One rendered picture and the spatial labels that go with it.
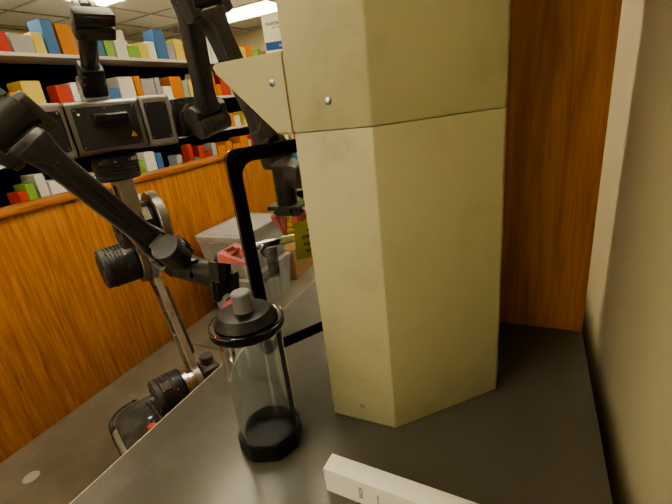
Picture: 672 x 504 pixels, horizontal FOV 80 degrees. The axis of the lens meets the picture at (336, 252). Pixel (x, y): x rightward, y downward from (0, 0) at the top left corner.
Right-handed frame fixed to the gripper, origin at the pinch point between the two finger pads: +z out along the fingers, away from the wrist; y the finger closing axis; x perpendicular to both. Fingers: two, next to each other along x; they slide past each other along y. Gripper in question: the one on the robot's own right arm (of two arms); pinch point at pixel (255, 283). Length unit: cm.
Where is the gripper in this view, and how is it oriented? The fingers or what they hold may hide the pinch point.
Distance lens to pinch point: 85.4
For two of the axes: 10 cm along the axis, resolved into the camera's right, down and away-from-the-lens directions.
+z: 9.3, 1.8, -3.2
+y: 0.4, -9.1, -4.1
